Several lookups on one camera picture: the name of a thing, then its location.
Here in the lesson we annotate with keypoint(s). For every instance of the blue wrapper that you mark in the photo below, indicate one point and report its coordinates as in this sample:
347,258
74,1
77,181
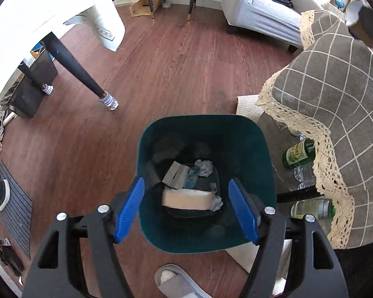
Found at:
192,178

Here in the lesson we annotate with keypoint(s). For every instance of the white tablecloth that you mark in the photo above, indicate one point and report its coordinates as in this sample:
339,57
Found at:
49,3

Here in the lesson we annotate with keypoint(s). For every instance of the grey slipper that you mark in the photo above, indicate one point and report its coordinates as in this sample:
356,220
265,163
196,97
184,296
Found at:
180,282

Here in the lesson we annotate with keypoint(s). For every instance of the white cardboard box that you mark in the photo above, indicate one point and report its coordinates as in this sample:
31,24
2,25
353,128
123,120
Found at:
183,201

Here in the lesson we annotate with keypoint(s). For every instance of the dark green trash bin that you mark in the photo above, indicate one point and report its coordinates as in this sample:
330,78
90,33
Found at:
205,136

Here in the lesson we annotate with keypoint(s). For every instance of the crumpled white paper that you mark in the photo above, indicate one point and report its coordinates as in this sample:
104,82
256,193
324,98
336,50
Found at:
204,167
217,203

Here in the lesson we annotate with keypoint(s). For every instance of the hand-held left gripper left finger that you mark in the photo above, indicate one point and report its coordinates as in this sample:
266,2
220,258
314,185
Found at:
127,211

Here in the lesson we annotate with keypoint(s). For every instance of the black storage box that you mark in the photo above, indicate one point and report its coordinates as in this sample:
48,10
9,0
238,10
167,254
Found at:
34,83

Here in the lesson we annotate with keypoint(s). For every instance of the striped doormat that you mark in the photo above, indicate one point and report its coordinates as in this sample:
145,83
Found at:
17,217

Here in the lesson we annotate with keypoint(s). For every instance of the grey armchair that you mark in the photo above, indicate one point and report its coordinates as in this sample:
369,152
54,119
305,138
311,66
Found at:
267,15

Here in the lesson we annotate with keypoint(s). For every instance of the grey small box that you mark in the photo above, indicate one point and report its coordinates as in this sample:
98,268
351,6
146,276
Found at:
174,175

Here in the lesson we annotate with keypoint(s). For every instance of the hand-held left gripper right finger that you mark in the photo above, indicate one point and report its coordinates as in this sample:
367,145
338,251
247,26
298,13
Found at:
244,211

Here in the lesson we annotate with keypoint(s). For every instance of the green glass bottle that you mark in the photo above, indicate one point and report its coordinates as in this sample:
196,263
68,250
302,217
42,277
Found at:
298,155

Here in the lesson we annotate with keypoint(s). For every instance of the black table leg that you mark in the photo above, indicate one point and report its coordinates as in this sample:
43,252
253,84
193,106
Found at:
34,76
71,65

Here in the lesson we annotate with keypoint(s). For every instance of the flat cardboard box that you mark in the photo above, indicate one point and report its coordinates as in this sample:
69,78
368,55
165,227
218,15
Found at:
143,6

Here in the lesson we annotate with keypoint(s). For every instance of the grey checked tablecloth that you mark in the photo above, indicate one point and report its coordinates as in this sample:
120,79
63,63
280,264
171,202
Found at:
345,83

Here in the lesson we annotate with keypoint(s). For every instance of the clear plastic water bottle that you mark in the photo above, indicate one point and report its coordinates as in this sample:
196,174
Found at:
306,172

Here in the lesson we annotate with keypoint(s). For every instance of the green white shoe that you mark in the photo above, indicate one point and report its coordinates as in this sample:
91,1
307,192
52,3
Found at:
0,195

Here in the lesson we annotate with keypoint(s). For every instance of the small blue globe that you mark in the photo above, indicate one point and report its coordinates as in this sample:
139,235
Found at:
340,2

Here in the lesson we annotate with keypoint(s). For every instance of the clear bottle green label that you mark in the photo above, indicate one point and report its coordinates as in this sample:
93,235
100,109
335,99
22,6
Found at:
314,208

